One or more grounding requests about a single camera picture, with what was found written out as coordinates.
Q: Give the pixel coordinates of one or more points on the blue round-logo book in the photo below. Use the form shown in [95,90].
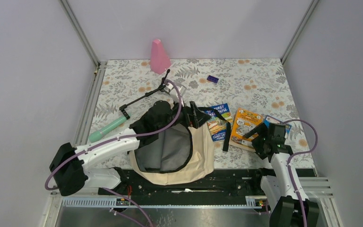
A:
[270,119]

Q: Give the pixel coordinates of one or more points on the orange children's book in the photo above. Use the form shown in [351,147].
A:
[244,122]

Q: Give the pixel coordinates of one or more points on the black folding tripod stand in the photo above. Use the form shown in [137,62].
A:
[160,88]

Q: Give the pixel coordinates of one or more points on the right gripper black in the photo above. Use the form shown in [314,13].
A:
[262,130]

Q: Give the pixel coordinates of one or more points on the blue Treehouse book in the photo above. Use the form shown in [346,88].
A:
[217,126]

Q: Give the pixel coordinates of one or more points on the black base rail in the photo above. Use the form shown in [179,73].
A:
[221,187]

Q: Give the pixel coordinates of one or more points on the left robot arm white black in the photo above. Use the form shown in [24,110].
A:
[73,168]

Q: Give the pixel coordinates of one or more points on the pink cone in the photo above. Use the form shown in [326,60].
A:
[159,59]

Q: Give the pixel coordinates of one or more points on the mint green tube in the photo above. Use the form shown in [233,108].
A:
[99,134]

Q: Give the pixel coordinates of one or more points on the purple small block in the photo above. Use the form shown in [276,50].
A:
[212,79]

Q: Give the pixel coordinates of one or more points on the cream canvas backpack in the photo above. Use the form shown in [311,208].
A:
[180,155]

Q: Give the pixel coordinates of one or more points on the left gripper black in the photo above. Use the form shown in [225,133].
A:
[194,116]

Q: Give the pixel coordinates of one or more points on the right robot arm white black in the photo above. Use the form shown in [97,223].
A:
[289,204]

